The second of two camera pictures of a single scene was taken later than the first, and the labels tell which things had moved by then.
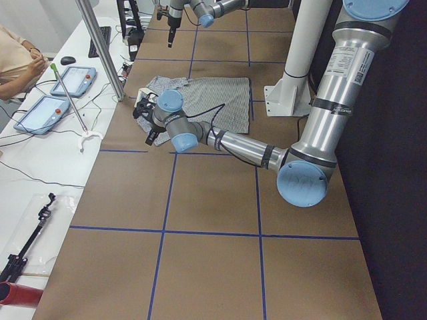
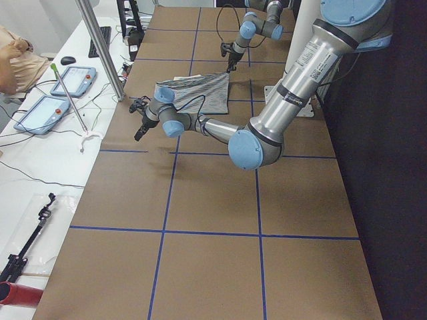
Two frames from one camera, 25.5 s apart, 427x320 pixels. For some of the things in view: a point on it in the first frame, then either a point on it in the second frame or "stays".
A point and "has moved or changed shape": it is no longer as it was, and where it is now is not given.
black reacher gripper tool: [15, 262] stays
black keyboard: [105, 32] stays
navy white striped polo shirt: [222, 102] has moved or changed shape
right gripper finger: [173, 30] -> [231, 67]
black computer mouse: [67, 60] stays
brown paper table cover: [201, 233] stays
